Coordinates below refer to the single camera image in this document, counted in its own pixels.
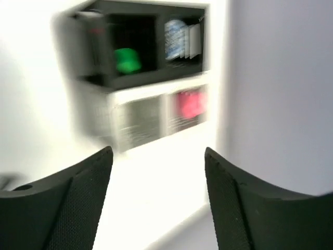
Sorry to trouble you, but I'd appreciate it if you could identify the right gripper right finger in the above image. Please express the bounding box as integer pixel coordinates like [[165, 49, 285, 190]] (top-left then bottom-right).
[[204, 148, 332, 250]]

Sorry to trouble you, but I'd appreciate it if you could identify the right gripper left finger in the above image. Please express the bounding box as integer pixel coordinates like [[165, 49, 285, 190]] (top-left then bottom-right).
[[1, 146, 113, 250]]

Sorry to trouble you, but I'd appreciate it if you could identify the pink patterned glue stick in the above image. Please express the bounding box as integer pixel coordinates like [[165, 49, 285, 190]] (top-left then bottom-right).
[[176, 91, 207, 119]]

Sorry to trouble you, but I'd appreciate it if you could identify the green cap black highlighter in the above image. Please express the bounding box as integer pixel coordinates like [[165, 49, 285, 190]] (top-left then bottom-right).
[[114, 48, 142, 74]]

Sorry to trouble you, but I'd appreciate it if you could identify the blue patterned glue stick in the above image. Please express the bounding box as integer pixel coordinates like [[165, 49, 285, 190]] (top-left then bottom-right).
[[164, 19, 187, 60]]

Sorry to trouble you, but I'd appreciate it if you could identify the white two-slot container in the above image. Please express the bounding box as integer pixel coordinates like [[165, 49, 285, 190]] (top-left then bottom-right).
[[89, 73, 209, 153]]

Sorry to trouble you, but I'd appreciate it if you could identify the black two-slot container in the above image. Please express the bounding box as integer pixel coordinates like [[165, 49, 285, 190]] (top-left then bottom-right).
[[54, 1, 207, 92]]

